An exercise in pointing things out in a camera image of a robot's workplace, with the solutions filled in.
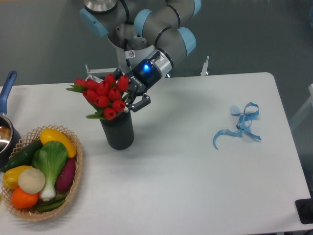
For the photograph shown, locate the woven wicker basket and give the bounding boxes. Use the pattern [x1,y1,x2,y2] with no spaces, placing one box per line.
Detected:
[1,125,83,221]

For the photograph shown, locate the white frame at right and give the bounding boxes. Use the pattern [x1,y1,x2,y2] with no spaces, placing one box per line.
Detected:
[290,84,313,131]

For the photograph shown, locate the blue handled saucepan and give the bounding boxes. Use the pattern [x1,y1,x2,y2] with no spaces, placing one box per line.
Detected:
[0,70,21,167]

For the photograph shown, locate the orange fruit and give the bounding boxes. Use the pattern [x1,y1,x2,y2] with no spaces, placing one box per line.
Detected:
[11,188,39,209]

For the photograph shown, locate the yellow bell pepper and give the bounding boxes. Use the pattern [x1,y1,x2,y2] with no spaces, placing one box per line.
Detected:
[3,165,32,189]

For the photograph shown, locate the dark grey ribbed vase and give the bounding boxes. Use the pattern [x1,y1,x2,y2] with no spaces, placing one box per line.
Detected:
[100,112,134,150]

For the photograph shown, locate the purple sweet potato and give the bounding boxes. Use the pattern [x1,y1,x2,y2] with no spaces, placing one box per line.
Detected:
[56,158,76,191]

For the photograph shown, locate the green bok choy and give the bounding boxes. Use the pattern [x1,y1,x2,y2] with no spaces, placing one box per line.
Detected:
[32,141,68,202]

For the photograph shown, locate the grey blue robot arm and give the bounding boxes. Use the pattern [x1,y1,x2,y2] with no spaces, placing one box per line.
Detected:
[80,0,201,112]

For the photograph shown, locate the green bean pods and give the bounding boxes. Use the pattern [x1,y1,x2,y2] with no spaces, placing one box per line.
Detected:
[35,195,67,213]

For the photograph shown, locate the light blue ribbon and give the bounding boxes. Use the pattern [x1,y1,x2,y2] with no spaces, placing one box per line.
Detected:
[212,102,262,150]

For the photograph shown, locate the black device at table edge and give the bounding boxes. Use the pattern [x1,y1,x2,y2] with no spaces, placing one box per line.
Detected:
[295,198,313,224]

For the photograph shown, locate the cream white garlic bulb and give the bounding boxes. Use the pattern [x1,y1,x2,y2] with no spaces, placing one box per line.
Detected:
[18,168,45,194]

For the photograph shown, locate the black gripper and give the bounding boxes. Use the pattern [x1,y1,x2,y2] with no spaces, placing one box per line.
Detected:
[112,59,161,112]

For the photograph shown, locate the red tulip bouquet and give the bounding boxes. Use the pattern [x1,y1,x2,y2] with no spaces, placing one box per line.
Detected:
[67,73,129,121]

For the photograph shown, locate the dark green cucumber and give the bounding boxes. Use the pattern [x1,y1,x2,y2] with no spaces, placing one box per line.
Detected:
[1,140,43,172]

